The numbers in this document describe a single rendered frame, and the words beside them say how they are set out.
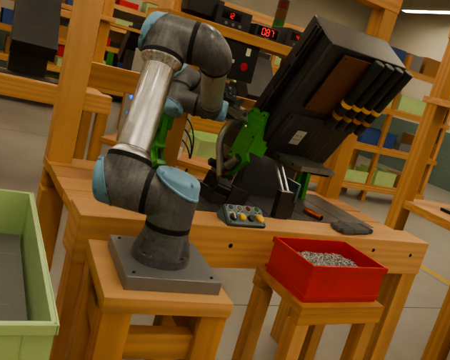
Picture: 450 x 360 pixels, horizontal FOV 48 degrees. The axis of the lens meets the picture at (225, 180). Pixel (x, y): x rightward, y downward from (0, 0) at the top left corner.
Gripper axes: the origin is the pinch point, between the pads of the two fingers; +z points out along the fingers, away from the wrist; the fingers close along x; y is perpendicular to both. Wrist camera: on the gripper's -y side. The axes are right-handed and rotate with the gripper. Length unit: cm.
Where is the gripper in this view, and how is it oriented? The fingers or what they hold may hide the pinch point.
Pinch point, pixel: (239, 115)
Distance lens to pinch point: 196.3
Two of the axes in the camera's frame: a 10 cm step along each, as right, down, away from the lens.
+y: 6.8, -3.7, -6.3
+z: 7.3, 3.9, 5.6
